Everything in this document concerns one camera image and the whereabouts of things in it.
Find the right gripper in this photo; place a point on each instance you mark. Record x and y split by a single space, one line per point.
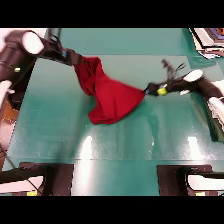
154 89

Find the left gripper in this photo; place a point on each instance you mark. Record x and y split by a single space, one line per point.
72 57

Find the red T-shirt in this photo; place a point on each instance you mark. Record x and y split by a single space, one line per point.
110 96

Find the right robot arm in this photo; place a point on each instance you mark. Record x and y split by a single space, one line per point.
203 85

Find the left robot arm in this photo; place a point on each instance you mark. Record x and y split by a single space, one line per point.
20 50

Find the white patterned garment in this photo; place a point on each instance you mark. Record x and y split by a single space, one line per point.
217 110

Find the heap of clothes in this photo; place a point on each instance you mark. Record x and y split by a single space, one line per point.
208 41

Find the dark green garment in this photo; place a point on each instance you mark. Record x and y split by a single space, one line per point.
216 131

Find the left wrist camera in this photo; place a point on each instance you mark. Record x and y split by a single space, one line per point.
55 39

